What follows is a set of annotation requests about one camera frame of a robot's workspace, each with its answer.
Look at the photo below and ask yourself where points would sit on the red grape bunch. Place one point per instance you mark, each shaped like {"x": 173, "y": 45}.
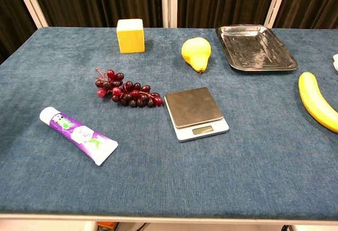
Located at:
{"x": 128, "y": 93}

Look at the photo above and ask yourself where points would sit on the digital kitchen scale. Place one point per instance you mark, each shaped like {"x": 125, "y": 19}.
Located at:
{"x": 194, "y": 110}

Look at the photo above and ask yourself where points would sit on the blue table cloth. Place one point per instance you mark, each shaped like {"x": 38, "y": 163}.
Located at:
{"x": 169, "y": 162}

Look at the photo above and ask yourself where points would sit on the yellow pear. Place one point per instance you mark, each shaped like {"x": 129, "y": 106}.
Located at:
{"x": 196, "y": 52}

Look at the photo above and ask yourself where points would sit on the yellow sponge block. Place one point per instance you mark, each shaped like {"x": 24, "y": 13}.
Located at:
{"x": 131, "y": 38}

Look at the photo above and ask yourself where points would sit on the purple white toothpaste tube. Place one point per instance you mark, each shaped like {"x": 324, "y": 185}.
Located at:
{"x": 79, "y": 135}

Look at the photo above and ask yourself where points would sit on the stainless steel tray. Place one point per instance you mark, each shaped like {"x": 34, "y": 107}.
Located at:
{"x": 254, "y": 48}

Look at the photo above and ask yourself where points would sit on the dark curtain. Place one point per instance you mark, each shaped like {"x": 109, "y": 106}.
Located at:
{"x": 100, "y": 1}

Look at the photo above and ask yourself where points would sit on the orange object under table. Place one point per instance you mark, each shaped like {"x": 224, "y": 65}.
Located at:
{"x": 107, "y": 225}

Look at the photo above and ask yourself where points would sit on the yellow banana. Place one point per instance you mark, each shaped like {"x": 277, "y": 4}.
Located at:
{"x": 315, "y": 101}

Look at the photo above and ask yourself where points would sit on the small white object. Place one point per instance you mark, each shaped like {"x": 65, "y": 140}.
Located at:
{"x": 335, "y": 62}

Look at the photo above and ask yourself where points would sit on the white frame post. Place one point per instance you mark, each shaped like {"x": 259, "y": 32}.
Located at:
{"x": 31, "y": 1}
{"x": 277, "y": 2}
{"x": 169, "y": 2}

